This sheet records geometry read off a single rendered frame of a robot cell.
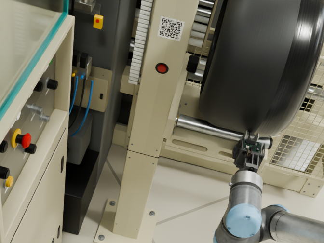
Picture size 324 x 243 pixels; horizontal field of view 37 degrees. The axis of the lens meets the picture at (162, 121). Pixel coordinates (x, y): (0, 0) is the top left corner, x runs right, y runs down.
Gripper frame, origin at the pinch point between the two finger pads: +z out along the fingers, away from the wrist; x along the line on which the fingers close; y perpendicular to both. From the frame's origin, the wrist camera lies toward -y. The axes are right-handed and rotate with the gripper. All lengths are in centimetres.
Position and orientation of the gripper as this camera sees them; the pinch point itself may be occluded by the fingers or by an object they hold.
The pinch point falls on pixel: (248, 136)
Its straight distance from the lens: 159.4
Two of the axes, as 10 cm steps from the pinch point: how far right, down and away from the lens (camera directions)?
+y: 1.7, -7.0, -6.9
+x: -9.7, -2.5, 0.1
